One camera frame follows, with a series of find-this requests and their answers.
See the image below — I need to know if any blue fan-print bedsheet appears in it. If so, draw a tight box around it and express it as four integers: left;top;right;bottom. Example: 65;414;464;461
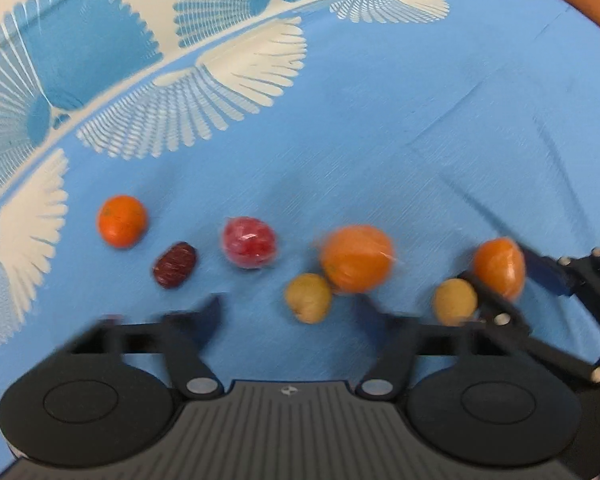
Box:
0;0;600;480

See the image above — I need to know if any plastic-wrapped orange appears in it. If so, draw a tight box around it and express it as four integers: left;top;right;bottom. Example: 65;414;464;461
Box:
319;225;396;295

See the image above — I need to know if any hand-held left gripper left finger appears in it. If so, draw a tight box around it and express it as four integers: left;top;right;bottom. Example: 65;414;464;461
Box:
62;293;227;401

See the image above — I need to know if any yellow-green round fruit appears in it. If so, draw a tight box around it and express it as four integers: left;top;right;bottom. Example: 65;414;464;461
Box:
284;273;333;324
432;278;479;327

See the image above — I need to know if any mandarin orange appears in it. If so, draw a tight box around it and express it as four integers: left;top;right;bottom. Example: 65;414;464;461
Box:
96;194;148;249
472;237;527;303

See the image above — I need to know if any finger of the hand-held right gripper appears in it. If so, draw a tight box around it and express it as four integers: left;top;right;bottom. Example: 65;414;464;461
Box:
524;248;600;319
458;270;600;387

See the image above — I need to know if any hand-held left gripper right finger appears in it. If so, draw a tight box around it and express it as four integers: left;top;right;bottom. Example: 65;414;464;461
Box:
355;294;502;403

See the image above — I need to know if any dried red date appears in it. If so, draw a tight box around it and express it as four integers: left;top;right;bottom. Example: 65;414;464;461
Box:
152;241;198;289

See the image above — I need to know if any plastic-wrapped red fruit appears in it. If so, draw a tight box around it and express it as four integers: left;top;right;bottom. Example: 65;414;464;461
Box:
222;216;278;271

